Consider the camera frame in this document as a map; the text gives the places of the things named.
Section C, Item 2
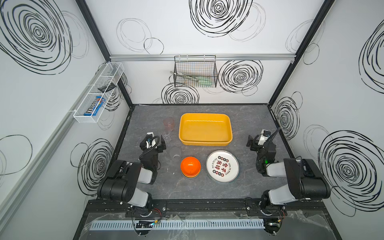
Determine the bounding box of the red text white plate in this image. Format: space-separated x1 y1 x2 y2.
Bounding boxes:
206 150 240 184

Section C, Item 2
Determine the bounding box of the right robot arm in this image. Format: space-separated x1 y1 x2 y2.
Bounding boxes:
247 129 331 216

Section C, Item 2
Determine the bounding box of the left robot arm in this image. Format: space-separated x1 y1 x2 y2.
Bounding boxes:
97 132 167 210

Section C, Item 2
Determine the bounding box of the yellow plastic bin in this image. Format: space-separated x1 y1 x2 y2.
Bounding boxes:
179 113 233 147

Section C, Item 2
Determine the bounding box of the pink transparent cup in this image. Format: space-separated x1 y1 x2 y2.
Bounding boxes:
163 117 175 132

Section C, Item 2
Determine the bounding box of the yellow bowl under orange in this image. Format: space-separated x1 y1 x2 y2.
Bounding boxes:
182 172 200 179

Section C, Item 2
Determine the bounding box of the blue candy packet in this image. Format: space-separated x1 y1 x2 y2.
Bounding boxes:
84 97 106 117

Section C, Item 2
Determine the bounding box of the black remote in shelf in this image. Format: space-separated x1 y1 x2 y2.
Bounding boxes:
98 83 116 93

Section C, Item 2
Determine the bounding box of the green utensil in basket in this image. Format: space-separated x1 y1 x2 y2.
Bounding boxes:
180 75 212 86

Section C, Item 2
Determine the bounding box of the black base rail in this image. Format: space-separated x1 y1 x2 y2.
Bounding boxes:
83 198 326 218

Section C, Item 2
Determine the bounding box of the black wire basket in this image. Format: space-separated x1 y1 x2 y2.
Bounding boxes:
172 55 219 88

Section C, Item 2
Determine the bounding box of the white slotted cable duct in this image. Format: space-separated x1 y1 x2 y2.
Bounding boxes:
89 219 265 231

